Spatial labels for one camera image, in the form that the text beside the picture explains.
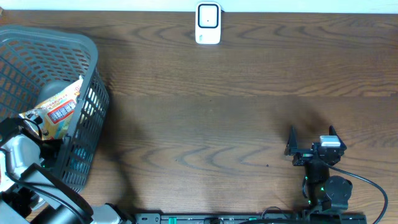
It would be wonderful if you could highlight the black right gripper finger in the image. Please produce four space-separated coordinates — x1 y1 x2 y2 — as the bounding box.
284 126 299 156
329 126 347 151

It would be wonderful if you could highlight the yellow snack bag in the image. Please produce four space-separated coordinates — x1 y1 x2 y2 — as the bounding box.
19 76 83 141

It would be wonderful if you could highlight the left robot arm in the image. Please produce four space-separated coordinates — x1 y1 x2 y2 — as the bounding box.
1 147 136 223

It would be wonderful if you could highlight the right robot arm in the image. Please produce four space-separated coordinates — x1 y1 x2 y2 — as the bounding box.
284 126 353 214

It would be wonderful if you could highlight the white barcode scanner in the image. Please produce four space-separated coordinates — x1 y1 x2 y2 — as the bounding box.
195 2 221 45

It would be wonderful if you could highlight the dark grey plastic basket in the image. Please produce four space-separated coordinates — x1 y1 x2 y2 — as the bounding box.
1 25 109 192

